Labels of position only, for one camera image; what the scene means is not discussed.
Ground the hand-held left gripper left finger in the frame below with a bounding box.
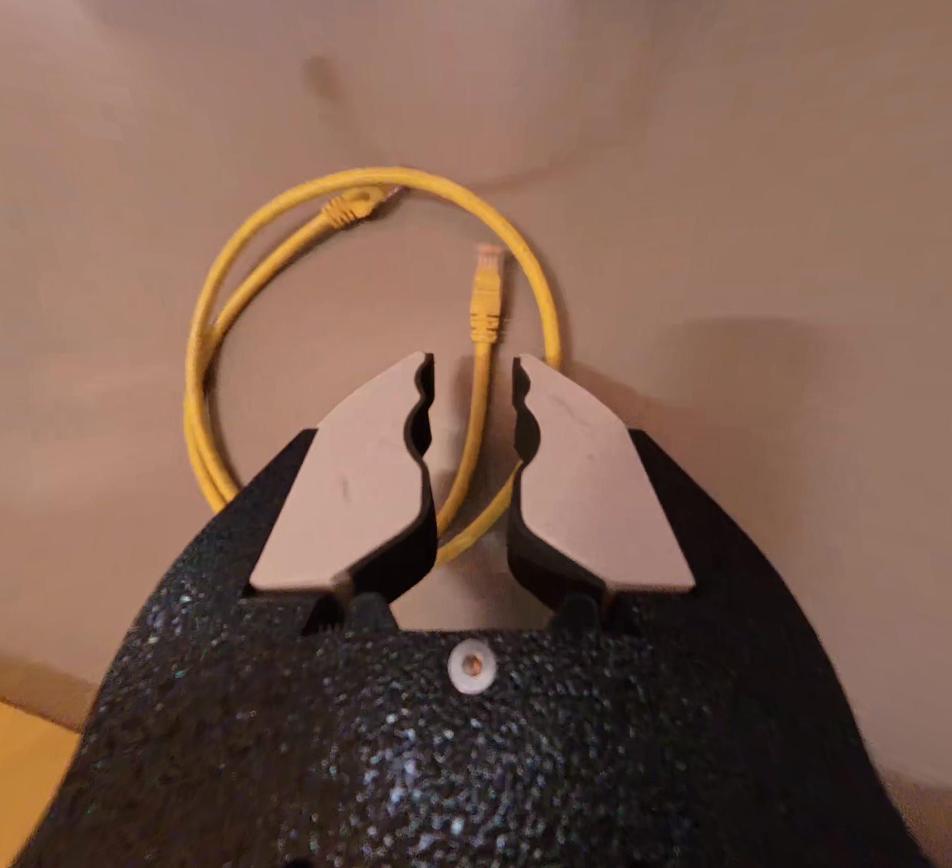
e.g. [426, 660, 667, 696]
[249, 351, 440, 627]

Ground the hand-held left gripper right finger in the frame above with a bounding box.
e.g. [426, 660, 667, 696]
[508, 353, 697, 625]

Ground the yellow network cable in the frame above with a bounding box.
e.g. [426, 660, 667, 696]
[183, 166, 563, 569]

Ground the yellow plastic piece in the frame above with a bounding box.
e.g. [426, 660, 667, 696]
[0, 699, 83, 868]

